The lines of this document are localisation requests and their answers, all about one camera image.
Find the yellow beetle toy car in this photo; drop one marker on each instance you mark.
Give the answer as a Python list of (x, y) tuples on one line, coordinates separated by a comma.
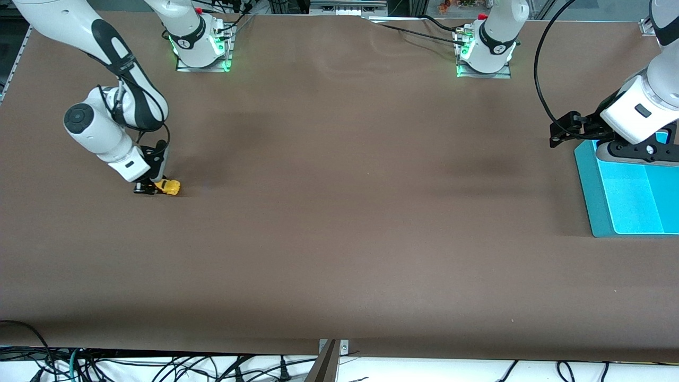
[(170, 187)]

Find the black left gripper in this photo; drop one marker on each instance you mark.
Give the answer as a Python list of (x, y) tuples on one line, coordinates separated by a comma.
[(594, 127)]

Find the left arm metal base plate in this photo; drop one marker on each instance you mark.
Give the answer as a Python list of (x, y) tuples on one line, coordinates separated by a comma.
[(498, 75)]

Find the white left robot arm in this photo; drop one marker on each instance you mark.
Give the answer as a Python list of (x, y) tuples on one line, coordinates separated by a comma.
[(496, 42)]

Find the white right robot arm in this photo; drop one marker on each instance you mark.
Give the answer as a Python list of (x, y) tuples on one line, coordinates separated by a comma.
[(101, 132)]

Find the grey power strip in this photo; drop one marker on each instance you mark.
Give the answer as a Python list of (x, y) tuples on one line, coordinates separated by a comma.
[(347, 8)]

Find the small metal edge bracket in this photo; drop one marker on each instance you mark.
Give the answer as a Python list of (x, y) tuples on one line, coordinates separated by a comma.
[(345, 347)]

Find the metal table corner bracket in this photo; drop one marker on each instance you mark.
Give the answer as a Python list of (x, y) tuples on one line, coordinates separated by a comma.
[(646, 26)]

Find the teal plastic bin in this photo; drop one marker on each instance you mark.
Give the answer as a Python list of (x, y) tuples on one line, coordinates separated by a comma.
[(599, 201)]

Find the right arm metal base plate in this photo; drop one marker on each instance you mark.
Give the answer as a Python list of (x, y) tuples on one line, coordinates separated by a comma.
[(204, 68)]

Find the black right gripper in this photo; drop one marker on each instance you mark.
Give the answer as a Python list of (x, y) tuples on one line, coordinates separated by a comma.
[(155, 168)]

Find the grey metal strut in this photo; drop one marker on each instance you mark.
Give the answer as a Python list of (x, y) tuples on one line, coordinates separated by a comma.
[(324, 366)]

